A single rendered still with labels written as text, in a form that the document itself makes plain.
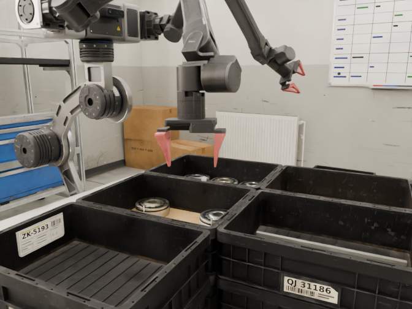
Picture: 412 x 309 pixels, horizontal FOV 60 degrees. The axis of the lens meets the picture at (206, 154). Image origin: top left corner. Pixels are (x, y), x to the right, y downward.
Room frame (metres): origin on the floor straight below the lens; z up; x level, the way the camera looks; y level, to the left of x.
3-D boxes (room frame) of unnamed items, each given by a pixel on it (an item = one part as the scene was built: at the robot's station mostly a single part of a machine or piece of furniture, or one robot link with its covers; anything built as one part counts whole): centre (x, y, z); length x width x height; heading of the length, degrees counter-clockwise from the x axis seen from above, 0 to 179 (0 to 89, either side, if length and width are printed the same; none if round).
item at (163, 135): (0.73, 0.06, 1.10); 0.07 x 0.07 x 0.09; 84
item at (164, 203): (1.02, 0.16, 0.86); 0.10 x 0.10 x 0.01
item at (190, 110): (0.73, 0.03, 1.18); 0.10 x 0.07 x 0.07; 84
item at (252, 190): (0.91, 0.10, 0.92); 0.40 x 0.30 x 0.02; 64
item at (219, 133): (0.72, -0.01, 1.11); 0.07 x 0.07 x 0.09; 84
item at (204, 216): (0.93, -0.03, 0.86); 0.10 x 0.10 x 0.01
